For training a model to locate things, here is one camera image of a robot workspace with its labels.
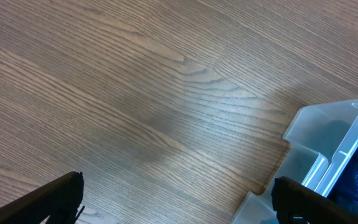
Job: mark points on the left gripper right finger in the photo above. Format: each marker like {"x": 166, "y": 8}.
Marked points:
{"x": 295, "y": 203}

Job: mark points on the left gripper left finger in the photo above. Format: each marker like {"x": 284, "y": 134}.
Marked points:
{"x": 58, "y": 201}

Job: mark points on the clear plastic storage bin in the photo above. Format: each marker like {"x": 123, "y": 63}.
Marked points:
{"x": 322, "y": 139}

